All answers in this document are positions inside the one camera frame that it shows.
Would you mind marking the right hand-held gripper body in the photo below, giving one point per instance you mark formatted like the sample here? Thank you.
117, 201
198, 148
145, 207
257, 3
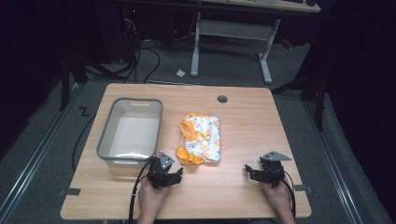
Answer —
273, 171

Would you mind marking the metal floor rail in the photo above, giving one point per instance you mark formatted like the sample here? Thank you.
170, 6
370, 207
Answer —
34, 161
336, 168

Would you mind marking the crumpled white paper scrap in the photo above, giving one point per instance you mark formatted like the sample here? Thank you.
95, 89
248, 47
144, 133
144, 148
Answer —
180, 73

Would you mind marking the dark computer tower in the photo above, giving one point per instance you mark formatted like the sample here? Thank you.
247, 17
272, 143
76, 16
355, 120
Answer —
116, 31

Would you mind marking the person's right hand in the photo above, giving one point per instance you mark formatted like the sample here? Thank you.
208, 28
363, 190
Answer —
278, 199

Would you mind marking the white plastic bin grey rim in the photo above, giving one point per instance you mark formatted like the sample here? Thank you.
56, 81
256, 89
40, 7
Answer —
130, 133

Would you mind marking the white metal frame desk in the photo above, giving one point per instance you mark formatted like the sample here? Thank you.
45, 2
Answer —
233, 29

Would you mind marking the orange and white patterned garment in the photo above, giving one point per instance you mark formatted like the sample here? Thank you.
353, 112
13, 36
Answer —
202, 140

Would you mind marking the small red object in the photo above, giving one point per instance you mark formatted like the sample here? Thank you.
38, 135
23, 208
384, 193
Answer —
287, 44

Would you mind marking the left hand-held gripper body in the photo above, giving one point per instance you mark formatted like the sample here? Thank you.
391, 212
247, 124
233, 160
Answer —
160, 175

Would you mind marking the person's left hand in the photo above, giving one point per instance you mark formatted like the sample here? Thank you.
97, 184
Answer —
152, 199

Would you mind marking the grey tape strip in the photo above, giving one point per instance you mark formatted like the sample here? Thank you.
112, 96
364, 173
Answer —
303, 188
70, 192

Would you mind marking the dark metal stand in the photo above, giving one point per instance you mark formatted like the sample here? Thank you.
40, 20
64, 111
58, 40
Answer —
320, 102
64, 84

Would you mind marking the dark round table grommet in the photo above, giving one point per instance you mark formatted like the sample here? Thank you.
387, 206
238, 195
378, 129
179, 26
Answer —
222, 99

